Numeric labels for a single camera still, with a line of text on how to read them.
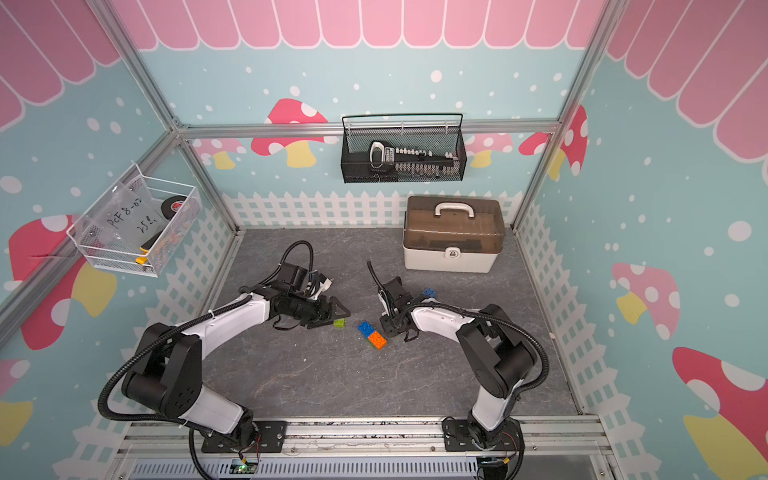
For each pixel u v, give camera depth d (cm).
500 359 47
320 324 81
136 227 69
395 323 71
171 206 79
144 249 63
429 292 100
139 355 46
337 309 81
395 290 74
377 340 85
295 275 74
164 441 74
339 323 92
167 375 44
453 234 109
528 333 43
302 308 76
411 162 88
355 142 96
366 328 87
